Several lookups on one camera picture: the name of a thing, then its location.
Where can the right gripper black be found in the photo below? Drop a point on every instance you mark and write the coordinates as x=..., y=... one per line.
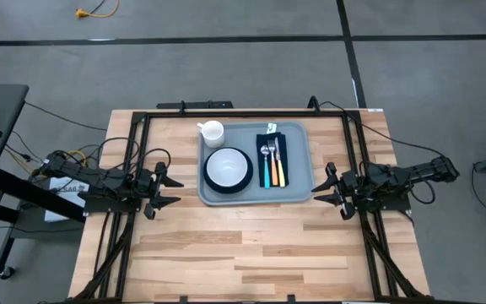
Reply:
x=346, y=190

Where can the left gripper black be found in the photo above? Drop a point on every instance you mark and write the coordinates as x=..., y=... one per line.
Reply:
x=154, y=190

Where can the dark blue plate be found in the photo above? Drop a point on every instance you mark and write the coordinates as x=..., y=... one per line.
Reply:
x=226, y=191

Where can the white ribbed bowl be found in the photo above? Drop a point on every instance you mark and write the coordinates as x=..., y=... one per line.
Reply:
x=226, y=166

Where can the white mug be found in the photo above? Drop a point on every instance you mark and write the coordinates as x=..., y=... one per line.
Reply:
x=213, y=134

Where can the dark navy cloth napkin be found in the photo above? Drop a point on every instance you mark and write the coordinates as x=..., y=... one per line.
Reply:
x=261, y=139

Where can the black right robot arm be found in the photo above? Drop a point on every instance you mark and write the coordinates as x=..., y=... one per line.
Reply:
x=416, y=173

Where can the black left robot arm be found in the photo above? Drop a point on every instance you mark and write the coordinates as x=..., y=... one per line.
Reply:
x=99, y=179

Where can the grey plastic tray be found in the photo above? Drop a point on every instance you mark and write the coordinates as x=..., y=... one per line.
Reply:
x=300, y=169

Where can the black mounting bar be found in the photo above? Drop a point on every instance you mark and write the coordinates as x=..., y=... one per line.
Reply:
x=201, y=104

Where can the white paper sheet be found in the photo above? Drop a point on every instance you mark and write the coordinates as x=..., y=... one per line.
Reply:
x=53, y=213

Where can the black side desk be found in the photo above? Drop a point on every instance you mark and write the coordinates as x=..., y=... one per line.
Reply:
x=2, y=105

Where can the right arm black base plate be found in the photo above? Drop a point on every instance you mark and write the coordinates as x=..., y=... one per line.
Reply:
x=399, y=207

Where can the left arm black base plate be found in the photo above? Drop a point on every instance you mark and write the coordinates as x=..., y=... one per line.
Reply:
x=99, y=207

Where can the black aluminium table frame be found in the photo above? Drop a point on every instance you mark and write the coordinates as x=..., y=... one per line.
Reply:
x=247, y=113

